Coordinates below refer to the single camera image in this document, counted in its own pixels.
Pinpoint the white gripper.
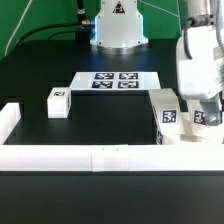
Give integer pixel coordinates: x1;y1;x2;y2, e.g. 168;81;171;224
176;27;224;126

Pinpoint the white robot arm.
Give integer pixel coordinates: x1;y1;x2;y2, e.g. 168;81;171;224
90;0;224;126

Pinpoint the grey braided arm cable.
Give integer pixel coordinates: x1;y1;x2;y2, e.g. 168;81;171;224
182;0;224;61

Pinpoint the white front fence wall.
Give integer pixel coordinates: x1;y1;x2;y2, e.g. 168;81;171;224
0;144;224;172

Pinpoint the white fence wall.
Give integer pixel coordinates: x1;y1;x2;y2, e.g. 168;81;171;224
0;102;21;145
0;144;224;172

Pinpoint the white marker base plate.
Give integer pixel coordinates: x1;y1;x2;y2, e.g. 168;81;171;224
70;71;161;91

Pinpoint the black cable bundle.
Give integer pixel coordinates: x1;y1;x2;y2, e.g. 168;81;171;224
13;0;98;48

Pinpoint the white left fence wall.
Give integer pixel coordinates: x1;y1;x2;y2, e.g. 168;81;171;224
0;102;21;145

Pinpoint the white cable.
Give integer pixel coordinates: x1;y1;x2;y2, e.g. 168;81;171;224
3;0;34;58

